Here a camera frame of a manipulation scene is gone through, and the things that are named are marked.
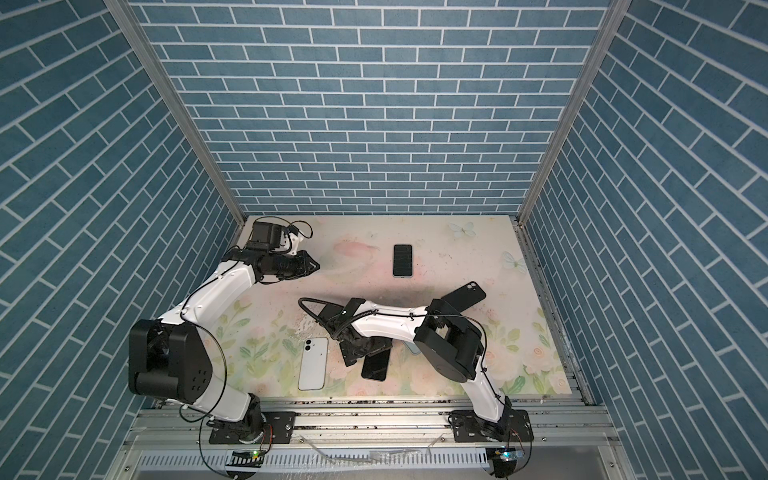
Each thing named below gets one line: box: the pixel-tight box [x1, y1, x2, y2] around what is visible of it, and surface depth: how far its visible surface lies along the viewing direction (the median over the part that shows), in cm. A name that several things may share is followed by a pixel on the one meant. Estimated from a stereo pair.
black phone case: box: [441, 281, 487, 313], surface depth 101 cm
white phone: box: [298, 337, 329, 391], surface depth 86 cm
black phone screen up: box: [361, 348, 391, 382], surface depth 84 cm
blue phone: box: [393, 244, 412, 276], surface depth 108 cm
